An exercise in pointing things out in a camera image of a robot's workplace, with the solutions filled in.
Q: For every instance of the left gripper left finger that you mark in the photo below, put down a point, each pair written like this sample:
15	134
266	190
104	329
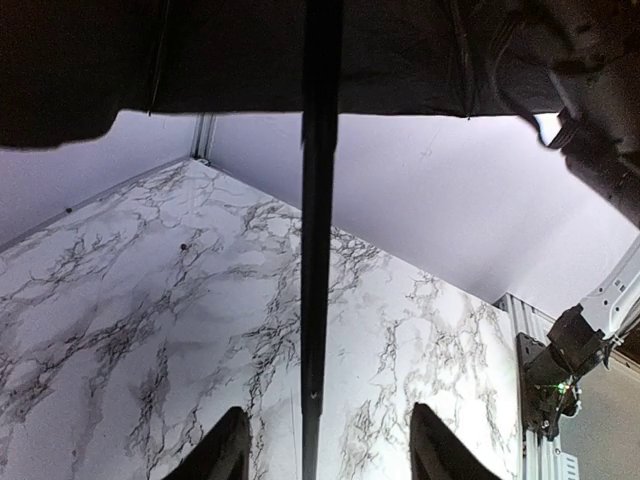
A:
223	453

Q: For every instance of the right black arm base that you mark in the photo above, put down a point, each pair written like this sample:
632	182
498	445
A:
547	389

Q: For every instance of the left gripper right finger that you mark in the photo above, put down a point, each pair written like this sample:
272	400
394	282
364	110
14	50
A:
437	454

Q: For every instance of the aluminium front rail frame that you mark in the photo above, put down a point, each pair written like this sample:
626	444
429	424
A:
541	458

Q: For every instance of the pink and black umbrella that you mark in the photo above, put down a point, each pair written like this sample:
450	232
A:
68	68

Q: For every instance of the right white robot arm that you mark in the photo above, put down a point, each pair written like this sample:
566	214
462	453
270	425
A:
600	280

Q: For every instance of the right aluminium corner post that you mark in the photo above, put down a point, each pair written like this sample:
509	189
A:
203	137

